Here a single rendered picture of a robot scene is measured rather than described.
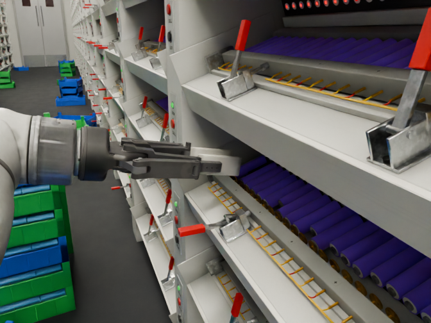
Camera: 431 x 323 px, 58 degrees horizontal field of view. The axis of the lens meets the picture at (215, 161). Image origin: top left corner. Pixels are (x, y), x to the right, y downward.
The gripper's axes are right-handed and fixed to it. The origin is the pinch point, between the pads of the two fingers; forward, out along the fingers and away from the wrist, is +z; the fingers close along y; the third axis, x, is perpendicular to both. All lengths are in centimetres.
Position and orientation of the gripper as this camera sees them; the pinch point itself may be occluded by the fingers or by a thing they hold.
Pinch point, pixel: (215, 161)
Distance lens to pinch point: 60.5
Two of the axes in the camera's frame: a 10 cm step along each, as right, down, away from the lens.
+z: 9.3, 0.6, 3.7
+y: -3.4, -3.0, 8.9
